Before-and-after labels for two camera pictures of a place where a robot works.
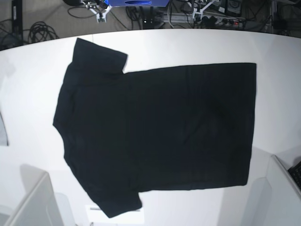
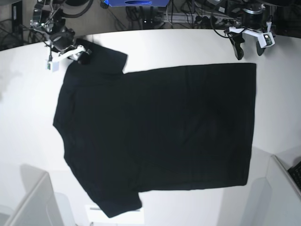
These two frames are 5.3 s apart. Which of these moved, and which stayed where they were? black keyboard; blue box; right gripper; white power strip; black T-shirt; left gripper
Moved: left gripper; right gripper
Stayed: blue box; white power strip; black T-shirt; black keyboard
